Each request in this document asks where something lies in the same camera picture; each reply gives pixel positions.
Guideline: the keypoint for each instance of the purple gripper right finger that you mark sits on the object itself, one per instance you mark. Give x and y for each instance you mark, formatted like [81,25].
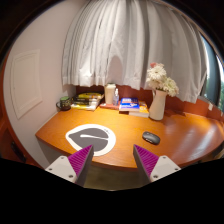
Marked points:
[152,167]

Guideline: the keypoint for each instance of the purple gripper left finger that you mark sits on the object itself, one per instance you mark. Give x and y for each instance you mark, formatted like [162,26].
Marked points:
[73,168]

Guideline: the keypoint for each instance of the dark grey computer mouse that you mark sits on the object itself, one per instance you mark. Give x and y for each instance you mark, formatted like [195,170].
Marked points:
[151,138]

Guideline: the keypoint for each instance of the round white grey mouse pad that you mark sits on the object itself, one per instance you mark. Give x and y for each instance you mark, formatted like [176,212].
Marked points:
[100,137]

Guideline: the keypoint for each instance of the yellow white book underneath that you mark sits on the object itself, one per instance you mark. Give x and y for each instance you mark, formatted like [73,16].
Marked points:
[143,110]

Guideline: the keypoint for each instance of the white ceramic vase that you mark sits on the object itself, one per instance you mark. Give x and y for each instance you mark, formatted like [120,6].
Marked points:
[156,110]

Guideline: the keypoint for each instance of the dark green mug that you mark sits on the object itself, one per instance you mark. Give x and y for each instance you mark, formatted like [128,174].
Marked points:
[64,104]

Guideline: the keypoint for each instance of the stack of books left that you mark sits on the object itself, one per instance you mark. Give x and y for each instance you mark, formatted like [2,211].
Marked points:
[86,101]

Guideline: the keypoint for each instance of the blue book on top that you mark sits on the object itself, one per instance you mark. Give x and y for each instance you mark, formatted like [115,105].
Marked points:
[129,104]

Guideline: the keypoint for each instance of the thin red book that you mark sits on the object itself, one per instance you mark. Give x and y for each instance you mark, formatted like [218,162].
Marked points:
[109,106]

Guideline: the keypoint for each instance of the clear sanitizer bottle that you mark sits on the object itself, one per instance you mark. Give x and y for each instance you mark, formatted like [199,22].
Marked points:
[116,97]

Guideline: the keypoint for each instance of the white tissue box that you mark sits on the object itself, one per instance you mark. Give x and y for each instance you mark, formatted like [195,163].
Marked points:
[109,90]

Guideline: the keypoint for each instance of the white flower bouquet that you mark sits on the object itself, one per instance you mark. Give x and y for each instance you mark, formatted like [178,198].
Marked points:
[157,79]

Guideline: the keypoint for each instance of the white curtain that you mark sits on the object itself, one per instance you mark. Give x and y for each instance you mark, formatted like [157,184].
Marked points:
[115,41]

